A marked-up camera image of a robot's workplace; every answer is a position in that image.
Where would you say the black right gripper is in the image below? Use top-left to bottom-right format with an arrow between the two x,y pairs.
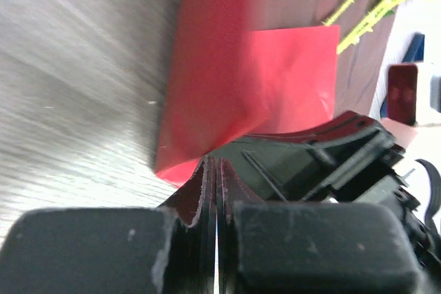
214,111 -> 440,293

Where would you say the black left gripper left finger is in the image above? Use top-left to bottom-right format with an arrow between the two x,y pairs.
0,155 -> 217,294

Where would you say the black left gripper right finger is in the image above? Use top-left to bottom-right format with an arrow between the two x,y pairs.
216,158 -> 423,294

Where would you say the blue tray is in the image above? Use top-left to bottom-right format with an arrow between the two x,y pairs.
402,33 -> 425,63

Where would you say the dark red wrapping paper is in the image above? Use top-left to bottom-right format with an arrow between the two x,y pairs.
154,0 -> 393,185

